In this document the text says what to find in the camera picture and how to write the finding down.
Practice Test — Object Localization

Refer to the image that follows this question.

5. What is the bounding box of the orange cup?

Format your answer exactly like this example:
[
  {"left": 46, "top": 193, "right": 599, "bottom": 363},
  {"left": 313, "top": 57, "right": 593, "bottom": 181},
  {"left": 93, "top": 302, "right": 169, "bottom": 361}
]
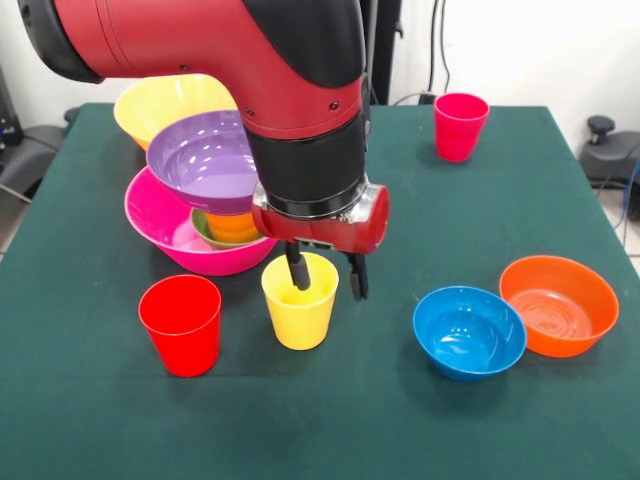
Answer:
[
  {"left": 209, "top": 227, "right": 262, "bottom": 245},
  {"left": 205, "top": 212, "right": 257, "bottom": 234}
]

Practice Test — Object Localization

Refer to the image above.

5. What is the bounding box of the purple bowl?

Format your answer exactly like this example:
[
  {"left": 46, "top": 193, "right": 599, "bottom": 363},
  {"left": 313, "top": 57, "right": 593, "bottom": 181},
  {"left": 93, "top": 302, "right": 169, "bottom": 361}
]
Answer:
[{"left": 145, "top": 110, "right": 261, "bottom": 216}]

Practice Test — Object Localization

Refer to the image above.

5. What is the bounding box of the large orange bowl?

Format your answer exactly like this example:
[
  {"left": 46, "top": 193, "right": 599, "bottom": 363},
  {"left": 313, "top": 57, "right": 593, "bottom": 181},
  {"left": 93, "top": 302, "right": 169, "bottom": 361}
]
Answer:
[{"left": 113, "top": 73, "right": 239, "bottom": 151}]

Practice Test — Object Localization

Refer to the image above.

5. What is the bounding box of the blue bowl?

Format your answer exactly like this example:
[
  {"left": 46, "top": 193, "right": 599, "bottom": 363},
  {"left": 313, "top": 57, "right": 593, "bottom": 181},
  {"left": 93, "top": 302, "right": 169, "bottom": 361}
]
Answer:
[{"left": 412, "top": 285, "right": 528, "bottom": 383}]

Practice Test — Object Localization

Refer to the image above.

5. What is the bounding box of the stack of green bowls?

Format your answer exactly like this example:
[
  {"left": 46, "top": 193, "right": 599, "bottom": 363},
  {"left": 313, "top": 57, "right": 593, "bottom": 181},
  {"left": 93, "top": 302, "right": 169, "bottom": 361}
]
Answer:
[{"left": 190, "top": 207, "right": 269, "bottom": 250}]

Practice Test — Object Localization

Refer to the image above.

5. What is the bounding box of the crimson cup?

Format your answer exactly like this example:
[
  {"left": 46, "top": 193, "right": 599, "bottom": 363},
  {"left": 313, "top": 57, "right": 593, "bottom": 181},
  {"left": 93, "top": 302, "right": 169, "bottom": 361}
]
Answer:
[{"left": 433, "top": 92, "right": 491, "bottom": 164}]

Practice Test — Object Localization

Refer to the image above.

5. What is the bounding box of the yellow cup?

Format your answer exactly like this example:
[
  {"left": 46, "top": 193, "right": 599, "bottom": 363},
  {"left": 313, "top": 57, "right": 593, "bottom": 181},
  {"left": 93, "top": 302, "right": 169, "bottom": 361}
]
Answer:
[{"left": 260, "top": 251, "right": 340, "bottom": 351}]

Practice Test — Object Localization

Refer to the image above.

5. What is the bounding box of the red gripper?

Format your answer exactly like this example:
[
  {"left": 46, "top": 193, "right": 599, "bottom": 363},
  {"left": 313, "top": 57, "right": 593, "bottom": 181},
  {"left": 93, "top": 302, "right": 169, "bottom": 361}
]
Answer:
[{"left": 250, "top": 183, "right": 391, "bottom": 301}]

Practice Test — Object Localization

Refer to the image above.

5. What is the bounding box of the orange-red bowl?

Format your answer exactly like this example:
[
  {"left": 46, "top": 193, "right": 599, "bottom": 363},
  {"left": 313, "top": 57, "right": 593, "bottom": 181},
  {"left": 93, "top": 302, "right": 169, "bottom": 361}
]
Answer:
[{"left": 498, "top": 255, "right": 621, "bottom": 359}]

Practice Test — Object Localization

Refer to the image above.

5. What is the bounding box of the red cup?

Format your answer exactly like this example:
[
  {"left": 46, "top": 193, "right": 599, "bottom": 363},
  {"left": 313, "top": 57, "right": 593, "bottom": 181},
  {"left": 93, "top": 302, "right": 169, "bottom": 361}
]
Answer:
[{"left": 137, "top": 274, "right": 223, "bottom": 378}]

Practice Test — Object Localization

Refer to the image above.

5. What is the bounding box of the large pink bowl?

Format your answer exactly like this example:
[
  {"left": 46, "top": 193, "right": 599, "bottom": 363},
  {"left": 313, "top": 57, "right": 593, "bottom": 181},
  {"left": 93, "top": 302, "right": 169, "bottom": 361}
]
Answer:
[{"left": 123, "top": 165, "right": 279, "bottom": 277}]

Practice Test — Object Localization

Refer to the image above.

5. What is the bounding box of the black cable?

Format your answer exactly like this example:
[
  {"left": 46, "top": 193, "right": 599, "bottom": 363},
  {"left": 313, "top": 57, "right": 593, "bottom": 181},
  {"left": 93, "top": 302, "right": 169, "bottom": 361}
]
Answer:
[
  {"left": 427, "top": 0, "right": 441, "bottom": 94},
  {"left": 439, "top": 0, "right": 453, "bottom": 96}
]

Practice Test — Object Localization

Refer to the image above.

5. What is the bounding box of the black machine base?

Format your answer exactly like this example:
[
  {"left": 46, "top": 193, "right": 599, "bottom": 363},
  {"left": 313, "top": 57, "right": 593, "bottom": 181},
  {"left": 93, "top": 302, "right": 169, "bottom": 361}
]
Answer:
[
  {"left": 0, "top": 62, "right": 81, "bottom": 201},
  {"left": 578, "top": 115, "right": 640, "bottom": 189}
]

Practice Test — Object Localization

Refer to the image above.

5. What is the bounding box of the dark green table cloth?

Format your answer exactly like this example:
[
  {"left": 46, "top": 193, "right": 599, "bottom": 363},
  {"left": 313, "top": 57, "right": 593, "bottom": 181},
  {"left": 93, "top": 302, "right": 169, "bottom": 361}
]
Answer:
[{"left": 0, "top": 102, "right": 640, "bottom": 480}]

